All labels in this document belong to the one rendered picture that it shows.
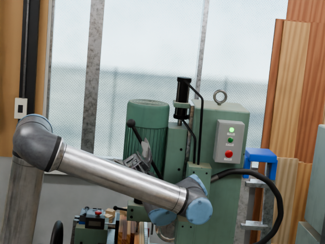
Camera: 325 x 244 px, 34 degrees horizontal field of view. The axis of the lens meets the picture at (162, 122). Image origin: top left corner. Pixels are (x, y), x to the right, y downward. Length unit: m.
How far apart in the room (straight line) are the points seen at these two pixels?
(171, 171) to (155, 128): 0.19
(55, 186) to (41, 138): 2.08
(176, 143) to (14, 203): 0.70
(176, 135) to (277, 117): 1.55
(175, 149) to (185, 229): 0.32
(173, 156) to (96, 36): 1.56
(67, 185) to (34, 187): 1.89
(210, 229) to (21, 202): 0.82
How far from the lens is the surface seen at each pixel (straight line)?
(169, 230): 2.21
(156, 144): 2.16
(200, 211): 1.74
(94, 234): 2.31
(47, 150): 1.62
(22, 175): 1.80
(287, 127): 3.65
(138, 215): 2.29
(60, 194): 3.72
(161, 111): 2.14
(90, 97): 3.59
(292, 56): 3.61
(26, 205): 1.84
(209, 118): 2.12
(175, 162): 2.19
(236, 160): 2.11
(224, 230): 2.26
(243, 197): 3.12
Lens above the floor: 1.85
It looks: 11 degrees down
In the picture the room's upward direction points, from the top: 6 degrees clockwise
